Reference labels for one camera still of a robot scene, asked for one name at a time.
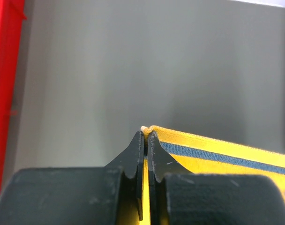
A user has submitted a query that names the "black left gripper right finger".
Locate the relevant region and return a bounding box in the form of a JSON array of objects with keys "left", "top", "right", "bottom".
[{"left": 147, "top": 132, "right": 285, "bottom": 225}]

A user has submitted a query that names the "yellow and blue cartoon towel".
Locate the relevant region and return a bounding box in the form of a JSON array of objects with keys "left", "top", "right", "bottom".
[{"left": 140, "top": 125, "right": 285, "bottom": 225}]

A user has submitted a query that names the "red plastic bin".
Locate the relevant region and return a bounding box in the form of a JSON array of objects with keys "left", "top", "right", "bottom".
[{"left": 0, "top": 0, "right": 27, "bottom": 191}]

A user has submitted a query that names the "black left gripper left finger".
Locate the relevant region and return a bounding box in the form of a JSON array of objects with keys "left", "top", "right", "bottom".
[{"left": 0, "top": 131, "right": 144, "bottom": 225}]

